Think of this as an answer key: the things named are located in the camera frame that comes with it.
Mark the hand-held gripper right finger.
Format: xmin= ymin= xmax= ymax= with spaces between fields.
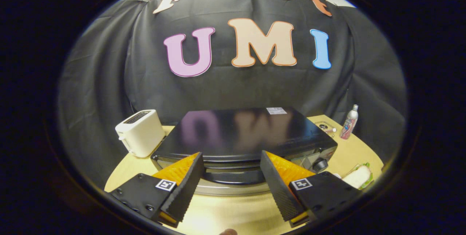
xmin=260 ymin=150 xmax=362 ymax=228

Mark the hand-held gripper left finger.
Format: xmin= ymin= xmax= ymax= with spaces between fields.
xmin=109 ymin=152 xmax=205 ymax=228

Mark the black toaster oven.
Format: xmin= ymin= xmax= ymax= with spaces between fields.
xmin=151 ymin=107 xmax=338 ymax=196

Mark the lettuce sandwich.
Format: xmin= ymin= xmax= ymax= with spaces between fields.
xmin=342 ymin=162 xmax=375 ymax=190

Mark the white pop-up toaster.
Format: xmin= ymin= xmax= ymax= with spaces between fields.
xmin=115 ymin=109 xmax=166 ymax=158

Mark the clear plastic container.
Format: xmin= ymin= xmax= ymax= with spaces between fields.
xmin=315 ymin=120 xmax=337 ymax=137

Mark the pink white spray bottle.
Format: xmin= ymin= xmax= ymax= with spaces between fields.
xmin=340 ymin=104 xmax=359 ymax=140

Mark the black backdrop cloth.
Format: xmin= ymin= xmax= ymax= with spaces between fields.
xmin=58 ymin=0 xmax=407 ymax=188

